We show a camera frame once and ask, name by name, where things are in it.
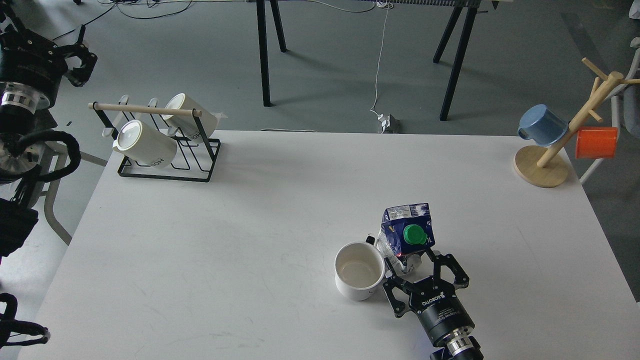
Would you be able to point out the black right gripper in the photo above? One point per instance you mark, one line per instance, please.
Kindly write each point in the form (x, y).
(440, 310)

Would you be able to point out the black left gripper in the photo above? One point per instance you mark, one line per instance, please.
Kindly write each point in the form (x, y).
(32, 68)

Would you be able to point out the blue white milk carton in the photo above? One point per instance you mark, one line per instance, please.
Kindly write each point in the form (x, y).
(406, 233)

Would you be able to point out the white smiley face mug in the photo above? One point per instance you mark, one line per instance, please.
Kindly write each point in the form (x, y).
(359, 269)

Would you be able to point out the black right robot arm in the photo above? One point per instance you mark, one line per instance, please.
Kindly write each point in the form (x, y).
(462, 346)

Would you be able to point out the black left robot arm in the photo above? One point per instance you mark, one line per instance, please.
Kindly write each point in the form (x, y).
(18, 164)

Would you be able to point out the white ribbed mug front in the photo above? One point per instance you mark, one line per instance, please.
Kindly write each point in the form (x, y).
(145, 144)

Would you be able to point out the white ribbed mug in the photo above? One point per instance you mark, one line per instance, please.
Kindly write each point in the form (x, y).
(145, 144)
(186, 123)

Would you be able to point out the white ribbed mug rear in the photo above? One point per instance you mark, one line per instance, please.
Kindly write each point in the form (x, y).
(186, 123)

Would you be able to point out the wooden mug tree stand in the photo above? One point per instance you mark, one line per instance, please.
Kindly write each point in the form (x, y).
(542, 166)

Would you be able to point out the grey power adapter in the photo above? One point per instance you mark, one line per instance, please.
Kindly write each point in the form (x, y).
(388, 123)

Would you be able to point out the blue mug on tree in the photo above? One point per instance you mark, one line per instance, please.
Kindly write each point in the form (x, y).
(541, 125)

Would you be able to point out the orange mug on tree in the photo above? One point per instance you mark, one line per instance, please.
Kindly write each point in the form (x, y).
(596, 142)

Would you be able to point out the black table legs right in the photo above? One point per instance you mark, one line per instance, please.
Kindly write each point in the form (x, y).
(472, 7)

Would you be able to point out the black wire mug rack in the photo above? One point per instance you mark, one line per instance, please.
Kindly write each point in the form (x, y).
(193, 162)

